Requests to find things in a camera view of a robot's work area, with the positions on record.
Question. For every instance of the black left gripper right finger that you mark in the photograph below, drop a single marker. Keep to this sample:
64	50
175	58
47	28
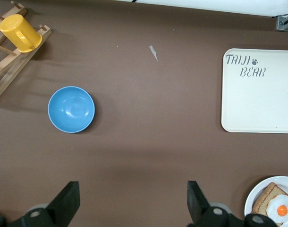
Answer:
198	203

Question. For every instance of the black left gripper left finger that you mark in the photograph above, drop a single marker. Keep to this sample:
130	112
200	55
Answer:
63	205

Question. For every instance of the white round plate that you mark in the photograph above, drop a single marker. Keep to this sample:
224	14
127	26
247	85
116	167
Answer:
252	196

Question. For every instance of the crusty bread slice under egg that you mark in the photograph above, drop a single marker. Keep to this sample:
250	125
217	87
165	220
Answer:
264	201

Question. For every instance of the toy fried egg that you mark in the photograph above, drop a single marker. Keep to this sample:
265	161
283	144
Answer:
282	209

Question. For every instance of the blue bowl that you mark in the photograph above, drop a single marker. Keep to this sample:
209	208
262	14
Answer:
71	110

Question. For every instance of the cream bear print tray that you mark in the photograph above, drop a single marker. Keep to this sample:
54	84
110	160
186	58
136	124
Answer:
259	101

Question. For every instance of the wooden peg drying rack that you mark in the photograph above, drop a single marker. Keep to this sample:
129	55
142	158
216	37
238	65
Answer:
14	63

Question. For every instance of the small grey paper scrap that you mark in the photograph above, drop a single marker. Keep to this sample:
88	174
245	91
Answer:
153	52

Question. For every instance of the yellow plastic mug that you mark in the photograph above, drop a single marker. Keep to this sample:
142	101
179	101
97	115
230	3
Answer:
19	30

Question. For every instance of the aluminium profile bracket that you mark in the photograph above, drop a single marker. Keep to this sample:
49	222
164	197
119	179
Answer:
284	23

